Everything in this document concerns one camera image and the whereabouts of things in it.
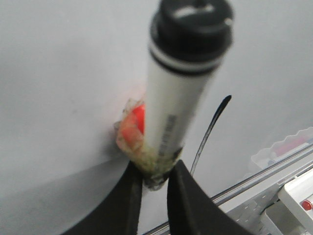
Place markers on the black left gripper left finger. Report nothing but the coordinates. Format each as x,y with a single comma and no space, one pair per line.
118,213

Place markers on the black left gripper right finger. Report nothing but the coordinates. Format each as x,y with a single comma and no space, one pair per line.
191,211

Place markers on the red round magnet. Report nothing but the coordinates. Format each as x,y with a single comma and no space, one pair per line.
130,128

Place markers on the white whiteboard marker pen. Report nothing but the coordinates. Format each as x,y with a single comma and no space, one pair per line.
188,42

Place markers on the white box with red button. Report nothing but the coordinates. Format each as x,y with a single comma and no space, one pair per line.
293,194

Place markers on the clear plastic storage box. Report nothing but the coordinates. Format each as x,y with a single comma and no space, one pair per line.
281,150

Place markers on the aluminium whiteboard tray rail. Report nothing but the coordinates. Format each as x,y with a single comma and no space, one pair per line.
246,200

